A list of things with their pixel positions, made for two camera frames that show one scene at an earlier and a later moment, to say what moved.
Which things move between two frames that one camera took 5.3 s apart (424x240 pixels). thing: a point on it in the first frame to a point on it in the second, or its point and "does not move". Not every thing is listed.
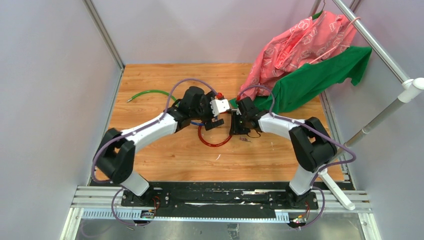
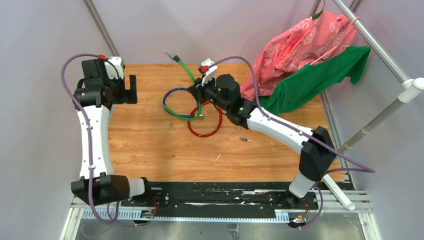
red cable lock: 229,112 to 220,122
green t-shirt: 297,86 does not move
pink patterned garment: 297,45 does not move
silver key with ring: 244,139 does not move
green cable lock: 158,91 to 175,58
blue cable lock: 197,122 to 182,116
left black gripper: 208,124 to 127,96
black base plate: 218,200 does not move
